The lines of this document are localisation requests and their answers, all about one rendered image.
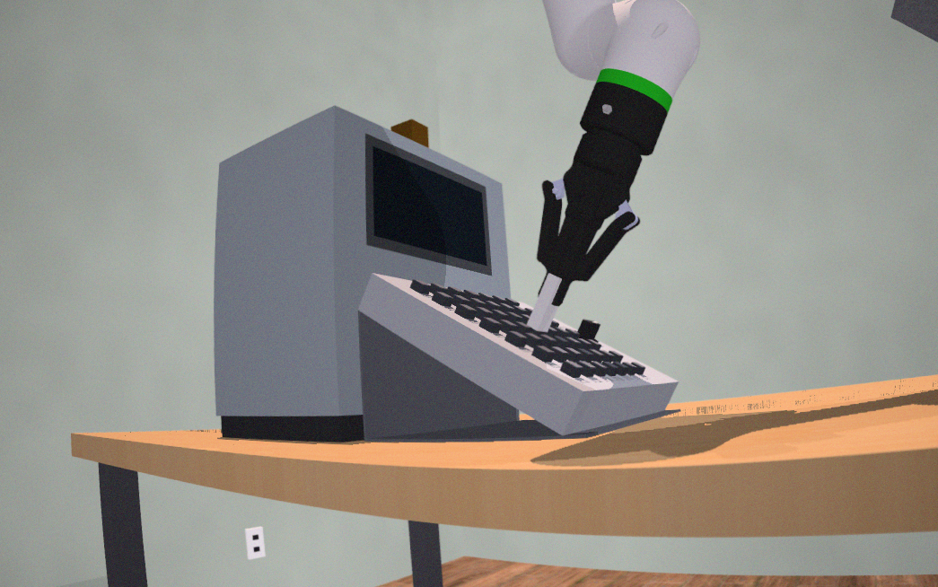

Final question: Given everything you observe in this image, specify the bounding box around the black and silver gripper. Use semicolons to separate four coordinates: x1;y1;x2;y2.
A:
527;132;642;332

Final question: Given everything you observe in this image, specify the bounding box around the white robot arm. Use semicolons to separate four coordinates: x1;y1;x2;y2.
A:
542;0;700;155

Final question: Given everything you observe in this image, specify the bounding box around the grey control console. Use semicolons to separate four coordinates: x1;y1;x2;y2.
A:
214;105;680;442

